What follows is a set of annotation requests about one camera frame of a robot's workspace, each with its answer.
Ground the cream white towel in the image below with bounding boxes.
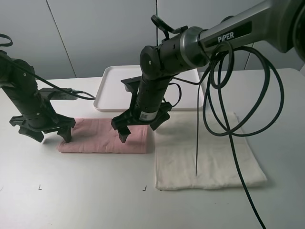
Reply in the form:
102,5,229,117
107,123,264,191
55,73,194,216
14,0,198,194
153,111,268,191

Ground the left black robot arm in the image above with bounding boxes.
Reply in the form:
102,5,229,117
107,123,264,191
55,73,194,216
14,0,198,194
0,51,76,143

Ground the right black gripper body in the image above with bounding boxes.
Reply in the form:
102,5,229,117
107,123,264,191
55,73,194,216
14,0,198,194
111,76,172,130

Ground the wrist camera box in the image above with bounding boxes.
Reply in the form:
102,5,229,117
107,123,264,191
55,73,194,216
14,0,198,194
121,76,142,94
39,88,77,101

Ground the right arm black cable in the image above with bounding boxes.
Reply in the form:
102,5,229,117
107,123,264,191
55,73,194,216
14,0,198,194
150,14,285,229

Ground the white rectangular plastic tray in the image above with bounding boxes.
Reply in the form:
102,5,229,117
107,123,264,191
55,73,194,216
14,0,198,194
93,65,204,112

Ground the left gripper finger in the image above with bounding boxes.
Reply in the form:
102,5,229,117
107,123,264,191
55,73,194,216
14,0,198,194
57,126,72,143
19,127,44,143

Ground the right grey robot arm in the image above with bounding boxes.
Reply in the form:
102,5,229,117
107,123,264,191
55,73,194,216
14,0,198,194
111,0,305,142

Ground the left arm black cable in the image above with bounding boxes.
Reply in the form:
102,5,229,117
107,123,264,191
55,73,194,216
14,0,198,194
0,34,96,101

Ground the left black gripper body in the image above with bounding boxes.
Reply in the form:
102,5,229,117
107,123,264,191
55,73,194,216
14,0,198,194
9,90,76,133

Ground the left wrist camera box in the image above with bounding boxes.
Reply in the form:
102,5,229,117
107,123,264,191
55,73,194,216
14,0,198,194
39,88,77,101

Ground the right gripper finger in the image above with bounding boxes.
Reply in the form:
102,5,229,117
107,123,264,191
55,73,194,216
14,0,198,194
150,112,170,131
117,126,131,143

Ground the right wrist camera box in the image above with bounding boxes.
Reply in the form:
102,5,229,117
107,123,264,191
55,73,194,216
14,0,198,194
121,76,142,94

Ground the pink towel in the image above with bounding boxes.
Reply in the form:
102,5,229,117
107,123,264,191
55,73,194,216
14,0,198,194
58,118,148,154

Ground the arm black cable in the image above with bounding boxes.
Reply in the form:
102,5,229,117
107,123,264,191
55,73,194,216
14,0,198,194
0,34,96,101
150,14,285,229

